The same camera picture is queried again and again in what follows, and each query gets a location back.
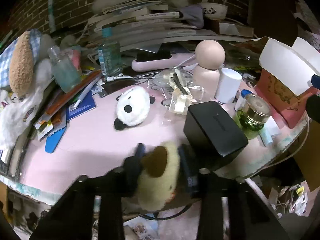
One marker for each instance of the clear plastic wrapper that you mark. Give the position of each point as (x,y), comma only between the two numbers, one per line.
(197,92)

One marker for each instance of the blue round lid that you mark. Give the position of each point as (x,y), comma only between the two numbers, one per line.
(243,93)

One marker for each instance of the white pen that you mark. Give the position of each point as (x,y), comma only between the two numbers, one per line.
(86,92)

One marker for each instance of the pink handheld device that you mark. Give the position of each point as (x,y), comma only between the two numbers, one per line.
(150,65)

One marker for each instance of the brown cardboard box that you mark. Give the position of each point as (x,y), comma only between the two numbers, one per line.
(232,28)

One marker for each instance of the pink wooden peg doll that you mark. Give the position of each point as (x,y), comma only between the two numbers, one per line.
(209,55)

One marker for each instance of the white panda plush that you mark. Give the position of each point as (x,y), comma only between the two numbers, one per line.
(133,110)

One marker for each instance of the blue notebook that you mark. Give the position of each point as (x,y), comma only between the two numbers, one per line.
(83,105)

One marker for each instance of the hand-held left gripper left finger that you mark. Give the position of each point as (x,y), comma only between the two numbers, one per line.
(140,151)

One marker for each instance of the stack of books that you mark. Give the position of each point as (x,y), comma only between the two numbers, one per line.
(140,30)

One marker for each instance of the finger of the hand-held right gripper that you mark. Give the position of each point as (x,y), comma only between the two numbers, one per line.
(316,81)
(314,108)

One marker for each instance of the black box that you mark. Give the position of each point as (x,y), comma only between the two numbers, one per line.
(212,127)

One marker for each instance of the blue flat card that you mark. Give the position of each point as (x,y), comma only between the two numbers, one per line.
(53,140)

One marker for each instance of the grey cloth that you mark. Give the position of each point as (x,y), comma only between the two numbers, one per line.
(193,15)

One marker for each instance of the clear glass spray bottle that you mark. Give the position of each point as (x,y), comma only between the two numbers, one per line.
(66,72)

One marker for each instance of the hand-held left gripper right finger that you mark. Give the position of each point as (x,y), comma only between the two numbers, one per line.
(186,170)

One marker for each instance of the brown plush with checked cloth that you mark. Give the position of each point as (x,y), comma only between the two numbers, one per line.
(21,62)

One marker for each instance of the teal pole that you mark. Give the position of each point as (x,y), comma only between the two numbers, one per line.
(52,5)

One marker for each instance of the yellow plush toy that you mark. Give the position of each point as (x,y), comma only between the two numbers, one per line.
(160,187)

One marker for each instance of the light blue tube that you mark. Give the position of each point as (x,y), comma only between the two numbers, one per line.
(267,138)

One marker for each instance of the white panda bowl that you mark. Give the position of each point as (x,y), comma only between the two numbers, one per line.
(212,11)

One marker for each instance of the pink box with white flaps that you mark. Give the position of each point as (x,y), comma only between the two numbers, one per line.
(280,92)

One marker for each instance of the white cylinder cup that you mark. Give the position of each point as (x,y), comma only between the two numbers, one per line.
(227,85)

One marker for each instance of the white plush toy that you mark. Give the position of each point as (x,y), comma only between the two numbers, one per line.
(15,120)

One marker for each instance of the green glass jar gold lid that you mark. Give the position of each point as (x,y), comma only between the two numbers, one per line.
(252,115)

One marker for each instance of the clear bottle with teal cap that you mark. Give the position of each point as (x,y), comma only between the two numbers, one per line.
(108,55)

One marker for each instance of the cardboard sheet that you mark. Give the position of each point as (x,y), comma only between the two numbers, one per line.
(307,160)

